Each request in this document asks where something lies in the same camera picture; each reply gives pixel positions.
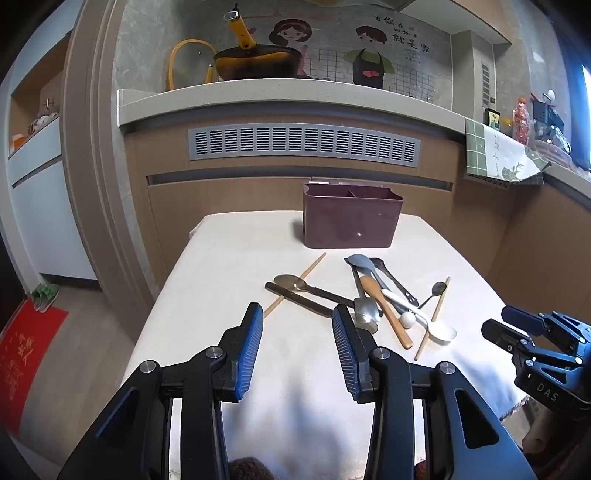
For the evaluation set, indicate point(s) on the wooden kitchen cabinet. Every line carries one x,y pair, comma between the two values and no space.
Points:
231,194

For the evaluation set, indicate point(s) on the small white ball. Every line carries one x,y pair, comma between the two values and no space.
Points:
407,320

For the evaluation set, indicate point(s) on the cartoon wall poster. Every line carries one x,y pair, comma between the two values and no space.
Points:
369,64

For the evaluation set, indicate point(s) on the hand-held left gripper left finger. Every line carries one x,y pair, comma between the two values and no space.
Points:
247,355

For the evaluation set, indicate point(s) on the wooden spoon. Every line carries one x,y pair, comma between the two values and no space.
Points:
371,286

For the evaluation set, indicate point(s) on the grey-blue spoon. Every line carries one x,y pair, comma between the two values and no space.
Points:
359,263

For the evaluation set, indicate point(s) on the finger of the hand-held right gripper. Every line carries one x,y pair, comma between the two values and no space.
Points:
524,319
503,334

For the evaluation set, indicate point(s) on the red door mat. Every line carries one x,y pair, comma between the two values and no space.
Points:
27,360

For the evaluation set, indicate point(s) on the grey vent grille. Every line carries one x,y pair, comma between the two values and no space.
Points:
304,143

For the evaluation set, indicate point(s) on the beige stone countertop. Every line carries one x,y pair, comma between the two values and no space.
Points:
277,97

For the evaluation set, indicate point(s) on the wooden chopstick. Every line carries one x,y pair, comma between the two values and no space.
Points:
438,307
316,263

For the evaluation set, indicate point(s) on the green slipper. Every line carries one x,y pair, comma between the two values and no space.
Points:
39,300
51,291

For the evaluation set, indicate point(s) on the black utensil rack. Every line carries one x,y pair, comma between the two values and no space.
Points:
547,113

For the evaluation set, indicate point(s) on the steel shovel-shaped spoon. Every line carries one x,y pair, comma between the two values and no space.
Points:
367,310

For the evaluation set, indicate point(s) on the white cupboard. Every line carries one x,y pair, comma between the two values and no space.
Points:
41,207

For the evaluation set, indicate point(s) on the long dark steel spoon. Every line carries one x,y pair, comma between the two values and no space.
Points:
377,263

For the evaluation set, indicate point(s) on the glass lid with yellow rim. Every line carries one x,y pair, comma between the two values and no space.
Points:
173,57

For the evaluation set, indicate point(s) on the white ceramic spoon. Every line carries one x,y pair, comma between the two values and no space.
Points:
441,332

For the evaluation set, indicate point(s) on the green checked towel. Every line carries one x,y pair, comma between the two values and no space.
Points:
478,147

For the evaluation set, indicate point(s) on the maroon plastic utensil holder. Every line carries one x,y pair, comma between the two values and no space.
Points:
351,221

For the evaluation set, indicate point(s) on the small dark spoon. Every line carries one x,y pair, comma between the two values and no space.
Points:
438,289

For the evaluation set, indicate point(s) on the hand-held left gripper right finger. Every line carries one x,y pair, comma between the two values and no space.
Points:
344,355

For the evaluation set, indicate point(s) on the red chili jar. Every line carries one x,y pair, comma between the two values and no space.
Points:
521,122

